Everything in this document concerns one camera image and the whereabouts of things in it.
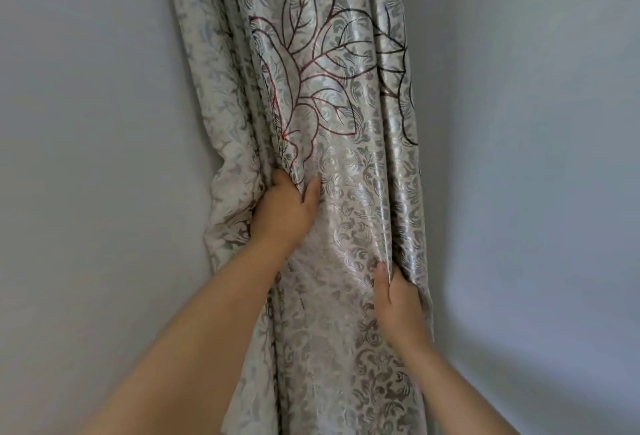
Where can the person's left hand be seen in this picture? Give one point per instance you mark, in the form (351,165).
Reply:
(281,217)

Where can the person's right hand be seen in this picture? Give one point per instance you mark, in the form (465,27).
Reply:
(400,307)

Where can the person's left thumb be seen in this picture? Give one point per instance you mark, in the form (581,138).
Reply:
(311,192)

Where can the person's right thumb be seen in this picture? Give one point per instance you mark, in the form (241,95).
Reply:
(381,282)

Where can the silver leaf-patterned curtain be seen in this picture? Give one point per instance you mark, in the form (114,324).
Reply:
(330,150)

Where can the person's right forearm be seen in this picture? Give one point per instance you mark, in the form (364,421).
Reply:
(455,389)

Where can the person's left forearm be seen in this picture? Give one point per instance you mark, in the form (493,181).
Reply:
(190,339)

